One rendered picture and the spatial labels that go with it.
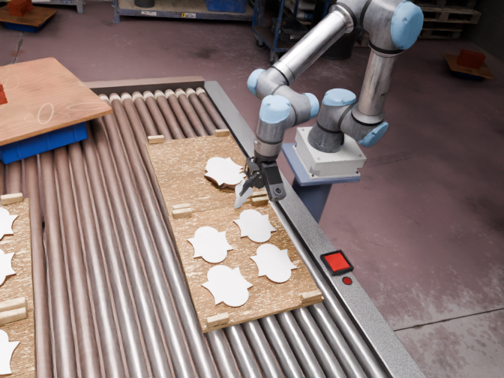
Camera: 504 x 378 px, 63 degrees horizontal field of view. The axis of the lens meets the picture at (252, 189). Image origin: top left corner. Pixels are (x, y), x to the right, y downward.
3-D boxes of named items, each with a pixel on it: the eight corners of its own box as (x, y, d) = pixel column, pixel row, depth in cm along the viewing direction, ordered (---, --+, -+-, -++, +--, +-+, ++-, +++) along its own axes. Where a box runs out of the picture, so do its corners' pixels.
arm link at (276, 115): (299, 103, 106) (276, 112, 101) (291, 139, 113) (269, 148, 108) (278, 89, 109) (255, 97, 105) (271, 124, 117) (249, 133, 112)
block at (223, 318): (226, 316, 107) (228, 310, 105) (229, 322, 105) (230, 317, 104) (204, 322, 104) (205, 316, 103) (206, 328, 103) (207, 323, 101)
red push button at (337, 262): (338, 254, 131) (340, 252, 130) (349, 269, 127) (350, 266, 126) (322, 259, 129) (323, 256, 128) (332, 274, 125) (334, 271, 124)
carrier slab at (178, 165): (229, 136, 172) (230, 133, 171) (268, 202, 144) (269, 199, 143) (145, 145, 159) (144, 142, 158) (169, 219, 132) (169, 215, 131)
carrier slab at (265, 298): (268, 203, 144) (268, 200, 143) (322, 301, 116) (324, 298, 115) (168, 220, 132) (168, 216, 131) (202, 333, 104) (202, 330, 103)
